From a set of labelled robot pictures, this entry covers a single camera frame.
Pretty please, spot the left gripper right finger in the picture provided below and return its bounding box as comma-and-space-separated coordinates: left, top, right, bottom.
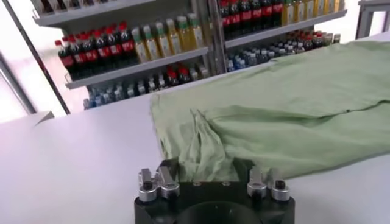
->
233, 157, 291, 203

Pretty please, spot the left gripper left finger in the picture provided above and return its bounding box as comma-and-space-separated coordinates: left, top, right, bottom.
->
137, 157, 181, 204

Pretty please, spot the light green t-shirt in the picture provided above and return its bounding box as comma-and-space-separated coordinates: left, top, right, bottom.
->
150, 40, 390, 183

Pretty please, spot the cola bottle red cap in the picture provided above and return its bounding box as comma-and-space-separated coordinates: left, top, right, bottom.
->
69, 37, 88, 77
118, 21, 137, 65
82, 33, 99, 74
313, 32, 324, 49
240, 0, 252, 35
219, 0, 232, 40
177, 66, 191, 85
261, 0, 273, 30
107, 27, 123, 68
251, 0, 263, 32
230, 0, 243, 37
94, 30, 111, 71
166, 69, 179, 88
271, 0, 283, 27
55, 40, 76, 80
303, 35, 314, 52

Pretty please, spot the grey drinks shelf unit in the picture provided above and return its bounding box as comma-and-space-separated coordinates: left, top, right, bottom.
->
210, 0, 348, 74
30, 0, 228, 111

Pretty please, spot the dark window frame bar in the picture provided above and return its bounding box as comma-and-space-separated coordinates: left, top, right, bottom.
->
1, 0, 71, 116
0, 53, 37, 116

